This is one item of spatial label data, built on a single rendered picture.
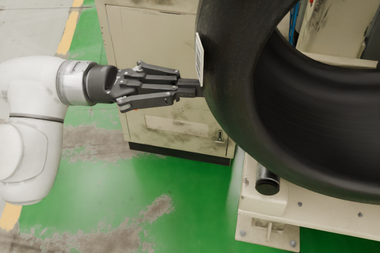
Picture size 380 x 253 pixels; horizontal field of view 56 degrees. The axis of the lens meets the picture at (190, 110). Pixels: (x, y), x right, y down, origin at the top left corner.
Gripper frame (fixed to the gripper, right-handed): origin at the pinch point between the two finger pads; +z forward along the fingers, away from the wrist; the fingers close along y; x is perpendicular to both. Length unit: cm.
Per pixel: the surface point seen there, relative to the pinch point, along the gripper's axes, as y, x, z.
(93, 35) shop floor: 149, 89, -115
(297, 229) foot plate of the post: 30, 106, 26
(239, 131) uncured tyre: -11.7, -2.3, 8.9
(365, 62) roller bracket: 25.5, 12.7, 33.9
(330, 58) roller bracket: 25.6, 11.7, 26.1
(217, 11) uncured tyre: -10.0, -21.3, 6.7
